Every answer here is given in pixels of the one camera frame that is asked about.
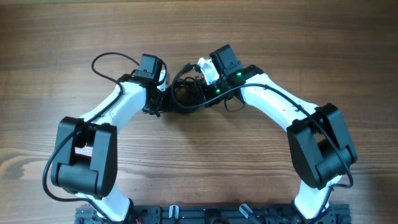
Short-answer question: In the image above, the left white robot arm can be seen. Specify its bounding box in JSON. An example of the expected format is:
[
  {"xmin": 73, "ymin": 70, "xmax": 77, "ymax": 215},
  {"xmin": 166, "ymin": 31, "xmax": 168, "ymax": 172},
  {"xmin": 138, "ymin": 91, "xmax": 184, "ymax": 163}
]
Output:
[{"xmin": 42, "ymin": 70, "xmax": 169, "ymax": 223}]

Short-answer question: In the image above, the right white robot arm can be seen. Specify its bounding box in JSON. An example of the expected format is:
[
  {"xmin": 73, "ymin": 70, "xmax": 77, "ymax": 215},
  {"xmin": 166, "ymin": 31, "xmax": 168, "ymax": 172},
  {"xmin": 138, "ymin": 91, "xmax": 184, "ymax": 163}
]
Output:
[{"xmin": 197, "ymin": 58, "xmax": 358, "ymax": 223}]

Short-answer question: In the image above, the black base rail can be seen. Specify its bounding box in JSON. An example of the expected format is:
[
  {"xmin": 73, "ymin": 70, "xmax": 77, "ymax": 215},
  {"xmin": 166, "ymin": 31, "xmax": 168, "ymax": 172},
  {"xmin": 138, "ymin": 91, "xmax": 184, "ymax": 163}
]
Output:
[{"xmin": 75, "ymin": 204, "xmax": 352, "ymax": 224}]

